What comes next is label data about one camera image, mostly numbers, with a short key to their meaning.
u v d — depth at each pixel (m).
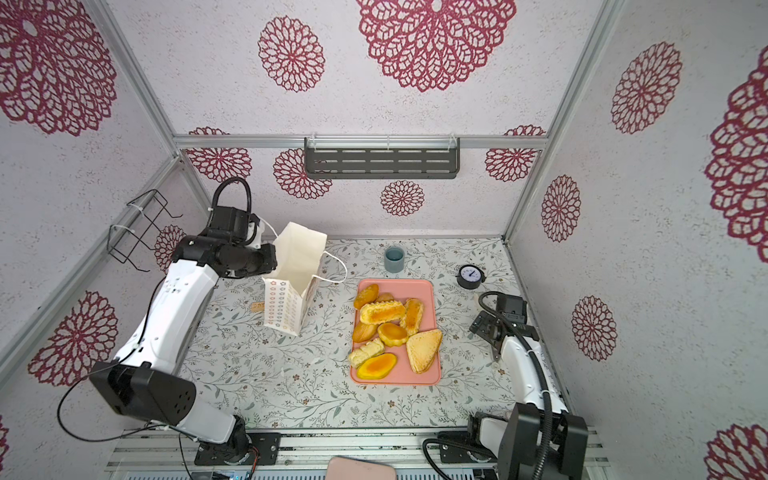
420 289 1.07
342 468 0.70
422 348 0.87
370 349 0.85
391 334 0.88
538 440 0.40
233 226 0.59
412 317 0.94
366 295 0.97
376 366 0.85
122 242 0.73
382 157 0.95
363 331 0.90
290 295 0.76
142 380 0.40
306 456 0.73
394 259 1.07
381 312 0.89
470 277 1.06
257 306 1.00
